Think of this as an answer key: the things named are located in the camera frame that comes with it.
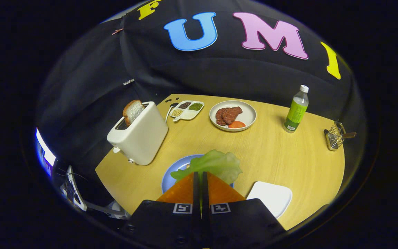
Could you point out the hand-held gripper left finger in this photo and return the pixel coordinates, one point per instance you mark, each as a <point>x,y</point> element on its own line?
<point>171,224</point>

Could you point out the brown meat slice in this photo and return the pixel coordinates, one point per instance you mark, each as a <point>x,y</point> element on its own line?
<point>219,117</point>
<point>233,114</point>

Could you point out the black backdrop cloth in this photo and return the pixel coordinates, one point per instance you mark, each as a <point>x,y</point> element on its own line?
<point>219,76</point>

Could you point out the brown crust bread slice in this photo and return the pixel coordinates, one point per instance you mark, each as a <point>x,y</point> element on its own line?
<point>133,110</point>

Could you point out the white toaster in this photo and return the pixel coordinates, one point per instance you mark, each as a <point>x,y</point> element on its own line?
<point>143,135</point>

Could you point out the orange tomato slice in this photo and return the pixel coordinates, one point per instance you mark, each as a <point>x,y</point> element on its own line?
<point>237,125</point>

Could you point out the bright monitor screen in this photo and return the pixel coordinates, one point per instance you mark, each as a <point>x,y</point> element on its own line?
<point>45,152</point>

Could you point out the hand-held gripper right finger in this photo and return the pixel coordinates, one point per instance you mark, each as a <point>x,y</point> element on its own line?
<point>240,224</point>

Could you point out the blue round plate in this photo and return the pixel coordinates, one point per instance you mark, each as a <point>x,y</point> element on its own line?
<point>174,169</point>

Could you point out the white metal stand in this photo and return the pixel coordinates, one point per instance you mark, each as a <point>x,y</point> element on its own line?
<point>74,193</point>

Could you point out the white sectioned dish with beans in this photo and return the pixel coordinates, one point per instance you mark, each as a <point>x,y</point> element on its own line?
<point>188,114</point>

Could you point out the white square plate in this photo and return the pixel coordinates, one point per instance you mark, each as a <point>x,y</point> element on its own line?
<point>269,197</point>

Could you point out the cream round plate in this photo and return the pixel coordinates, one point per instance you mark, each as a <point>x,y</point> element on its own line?
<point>247,112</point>

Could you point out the green lettuce leaf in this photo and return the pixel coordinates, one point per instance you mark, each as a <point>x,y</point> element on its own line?
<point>216,164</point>

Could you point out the green label drink bottle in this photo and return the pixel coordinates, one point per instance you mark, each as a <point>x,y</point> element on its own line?
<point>295,112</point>

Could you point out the red cloth clip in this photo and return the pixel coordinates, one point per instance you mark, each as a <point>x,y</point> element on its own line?
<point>117,31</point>

